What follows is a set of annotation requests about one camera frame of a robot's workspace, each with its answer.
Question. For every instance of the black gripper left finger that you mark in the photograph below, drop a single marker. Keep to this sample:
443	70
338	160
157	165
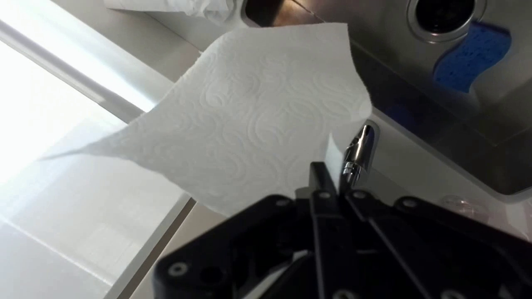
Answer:
250	249

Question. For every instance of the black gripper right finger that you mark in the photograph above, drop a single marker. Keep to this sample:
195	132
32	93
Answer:
433	249

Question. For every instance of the white paper towel roll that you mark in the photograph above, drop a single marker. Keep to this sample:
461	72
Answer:
250	110

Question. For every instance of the stainless steel sink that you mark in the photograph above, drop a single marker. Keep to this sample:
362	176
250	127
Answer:
416	83

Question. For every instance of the blue sponge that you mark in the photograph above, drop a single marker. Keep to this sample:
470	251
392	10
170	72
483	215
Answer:
471	55

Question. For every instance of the round sink drain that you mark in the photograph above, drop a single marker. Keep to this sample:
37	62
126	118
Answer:
443	14

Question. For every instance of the white window frame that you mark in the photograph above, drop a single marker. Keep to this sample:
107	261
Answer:
111	102

